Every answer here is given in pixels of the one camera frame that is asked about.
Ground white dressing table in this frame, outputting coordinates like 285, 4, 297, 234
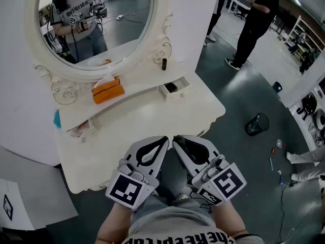
52, 56, 226, 195

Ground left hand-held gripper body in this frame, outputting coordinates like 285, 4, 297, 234
105, 160, 160, 211

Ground black mesh waste basket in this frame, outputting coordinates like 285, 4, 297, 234
245, 112, 270, 137

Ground white shelf rack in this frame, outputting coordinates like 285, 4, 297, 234
284, 15, 325, 60

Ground light grey box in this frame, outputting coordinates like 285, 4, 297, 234
0, 146, 79, 230

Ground teal cloth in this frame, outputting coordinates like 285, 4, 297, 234
53, 109, 62, 129

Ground white small drawer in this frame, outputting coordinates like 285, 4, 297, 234
159, 76, 190, 102

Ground person's grey t-shirt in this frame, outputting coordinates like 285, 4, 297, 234
121, 211, 265, 244

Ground orange tissue box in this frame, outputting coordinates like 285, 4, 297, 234
91, 73, 125, 105

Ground white office desk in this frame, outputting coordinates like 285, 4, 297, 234
228, 0, 252, 17

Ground thin black cable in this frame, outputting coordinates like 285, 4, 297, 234
188, 191, 214, 214

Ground black floor cable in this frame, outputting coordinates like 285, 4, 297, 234
278, 181, 298, 244

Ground pink packets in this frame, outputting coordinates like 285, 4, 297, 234
70, 125, 90, 138

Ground oval white framed mirror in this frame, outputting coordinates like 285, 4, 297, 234
25, 0, 173, 105

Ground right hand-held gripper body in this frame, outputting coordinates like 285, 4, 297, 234
189, 154, 247, 207

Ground person's left forearm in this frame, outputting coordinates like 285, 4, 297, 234
95, 201, 134, 244

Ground person's right forearm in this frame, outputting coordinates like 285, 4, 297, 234
212, 201, 251, 240

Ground white side table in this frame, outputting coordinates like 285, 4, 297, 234
279, 59, 325, 160

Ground white board with black print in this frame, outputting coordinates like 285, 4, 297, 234
0, 178, 36, 231

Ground black headset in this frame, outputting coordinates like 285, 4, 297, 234
296, 92, 318, 121

